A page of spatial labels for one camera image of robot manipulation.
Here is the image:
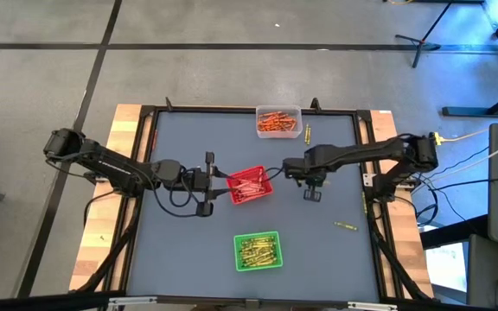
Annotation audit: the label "green plastic basket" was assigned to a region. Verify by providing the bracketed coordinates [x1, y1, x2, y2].
[233, 231, 284, 273]

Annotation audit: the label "silver bracket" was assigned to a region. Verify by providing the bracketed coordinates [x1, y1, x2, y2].
[107, 295, 160, 310]
[347, 301, 399, 311]

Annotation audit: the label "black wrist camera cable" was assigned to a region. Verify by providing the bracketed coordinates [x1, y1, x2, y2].
[261, 165, 285, 183]
[151, 170, 202, 219]

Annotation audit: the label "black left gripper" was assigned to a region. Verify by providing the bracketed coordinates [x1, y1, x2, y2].
[182, 150, 238, 204]

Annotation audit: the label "white monitor screen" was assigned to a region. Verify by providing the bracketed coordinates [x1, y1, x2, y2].
[424, 241, 469, 293]

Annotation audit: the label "grey box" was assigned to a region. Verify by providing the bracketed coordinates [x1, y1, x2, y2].
[464, 234, 498, 308]

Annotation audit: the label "black tripod stand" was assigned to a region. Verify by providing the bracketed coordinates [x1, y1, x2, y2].
[394, 0, 456, 69]

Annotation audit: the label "white cable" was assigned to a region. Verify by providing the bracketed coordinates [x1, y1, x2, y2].
[437, 132, 498, 179]

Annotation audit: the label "clear plastic bin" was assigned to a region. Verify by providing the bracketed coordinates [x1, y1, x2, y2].
[255, 105, 304, 140]

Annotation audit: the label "yellow extension cable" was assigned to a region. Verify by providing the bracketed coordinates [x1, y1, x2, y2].
[441, 112, 498, 143]

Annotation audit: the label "red plastic basket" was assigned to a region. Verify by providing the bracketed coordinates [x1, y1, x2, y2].
[226, 165, 275, 206]

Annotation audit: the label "black desk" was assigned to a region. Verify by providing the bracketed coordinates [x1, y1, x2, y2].
[419, 213, 490, 250]

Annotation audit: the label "scattered yellow crayons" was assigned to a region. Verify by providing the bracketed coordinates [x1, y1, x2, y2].
[101, 102, 435, 303]

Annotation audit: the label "black stand base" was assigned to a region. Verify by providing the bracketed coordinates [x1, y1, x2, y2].
[442, 84, 498, 118]

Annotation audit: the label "black crossbeam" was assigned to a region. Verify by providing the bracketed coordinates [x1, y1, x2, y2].
[0, 289, 470, 311]

